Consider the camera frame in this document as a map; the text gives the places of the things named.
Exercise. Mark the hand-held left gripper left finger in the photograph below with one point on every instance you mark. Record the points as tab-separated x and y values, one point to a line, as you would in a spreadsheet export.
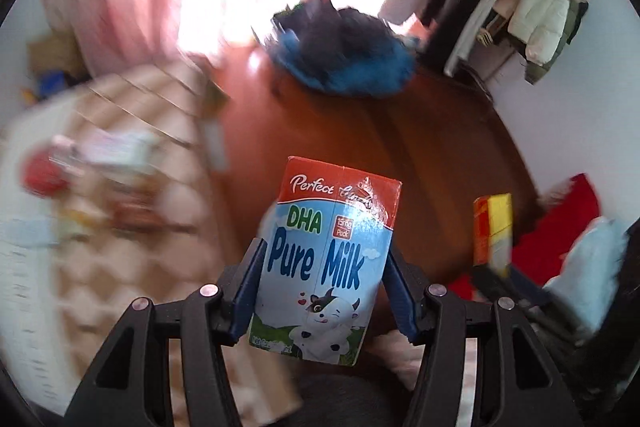
248	292

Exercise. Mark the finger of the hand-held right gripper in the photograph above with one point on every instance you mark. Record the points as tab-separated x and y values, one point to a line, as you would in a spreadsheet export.
495	286

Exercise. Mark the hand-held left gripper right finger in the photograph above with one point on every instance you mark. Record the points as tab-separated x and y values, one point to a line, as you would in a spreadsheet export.
400	297

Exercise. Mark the yellow and red small carton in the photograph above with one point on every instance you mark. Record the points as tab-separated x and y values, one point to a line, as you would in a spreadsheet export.
494	227

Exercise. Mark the blue and red milk carton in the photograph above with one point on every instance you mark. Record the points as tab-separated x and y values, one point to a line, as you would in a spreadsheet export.
320	257

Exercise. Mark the red cloth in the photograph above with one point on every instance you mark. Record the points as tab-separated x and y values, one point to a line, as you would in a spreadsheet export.
555	227

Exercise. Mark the light blue cloth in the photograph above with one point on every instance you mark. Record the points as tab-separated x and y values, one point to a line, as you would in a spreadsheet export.
590	272

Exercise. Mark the dark pants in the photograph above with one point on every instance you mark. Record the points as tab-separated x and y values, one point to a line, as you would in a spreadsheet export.
345	399

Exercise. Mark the red round object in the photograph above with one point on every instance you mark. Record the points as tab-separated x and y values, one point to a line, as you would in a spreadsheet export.
45	174

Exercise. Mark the blue fuzzy cloth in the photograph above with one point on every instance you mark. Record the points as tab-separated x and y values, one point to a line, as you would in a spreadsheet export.
350	67

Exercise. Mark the cream puffer jacket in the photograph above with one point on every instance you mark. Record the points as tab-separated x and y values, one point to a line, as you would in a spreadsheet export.
542	19

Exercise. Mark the dark cloth pile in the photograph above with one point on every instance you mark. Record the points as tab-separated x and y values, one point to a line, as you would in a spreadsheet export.
335	27

